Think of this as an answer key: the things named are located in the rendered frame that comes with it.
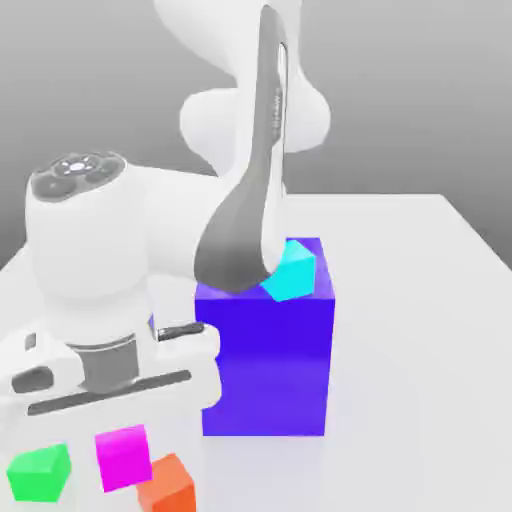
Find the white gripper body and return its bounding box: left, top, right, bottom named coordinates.
left=5, top=325, right=224, bottom=435

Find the small magenta cube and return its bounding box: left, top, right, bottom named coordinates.
left=94, top=423, right=154, bottom=494

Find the small orange cube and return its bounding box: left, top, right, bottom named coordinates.
left=135, top=452, right=197, bottom=512

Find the small cyan cube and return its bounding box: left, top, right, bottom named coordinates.
left=259, top=238, right=317, bottom=303

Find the small green cube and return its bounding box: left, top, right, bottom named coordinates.
left=5, top=442, right=73, bottom=504

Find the large blue box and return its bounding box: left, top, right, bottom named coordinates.
left=194, top=236, right=336, bottom=438

